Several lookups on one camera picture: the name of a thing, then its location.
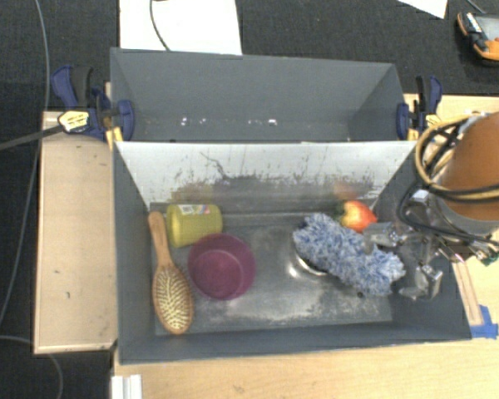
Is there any purple plastic bowl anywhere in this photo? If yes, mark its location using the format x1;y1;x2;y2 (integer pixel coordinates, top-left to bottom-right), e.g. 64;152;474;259
186;232;258;301

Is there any pale wood board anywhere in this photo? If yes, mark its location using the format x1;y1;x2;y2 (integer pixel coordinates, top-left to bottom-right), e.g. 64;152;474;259
32;110;120;355

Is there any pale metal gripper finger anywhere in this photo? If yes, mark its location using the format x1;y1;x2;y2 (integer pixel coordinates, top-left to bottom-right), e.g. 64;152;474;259
398;265;444;301
363;221;401;254

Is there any yellow plastic jar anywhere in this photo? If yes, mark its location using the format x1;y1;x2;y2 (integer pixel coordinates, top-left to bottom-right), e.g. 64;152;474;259
166;203;225;249

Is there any blue and white fluffy duster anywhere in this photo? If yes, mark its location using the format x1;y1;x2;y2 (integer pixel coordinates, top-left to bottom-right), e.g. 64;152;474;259
291;211;407;298

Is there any grey metal bin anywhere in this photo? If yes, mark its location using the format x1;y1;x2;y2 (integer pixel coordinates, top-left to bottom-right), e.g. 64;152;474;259
109;47;473;365

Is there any wooden hairbrush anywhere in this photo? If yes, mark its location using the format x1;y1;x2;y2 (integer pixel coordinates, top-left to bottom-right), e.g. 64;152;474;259
146;210;195;336

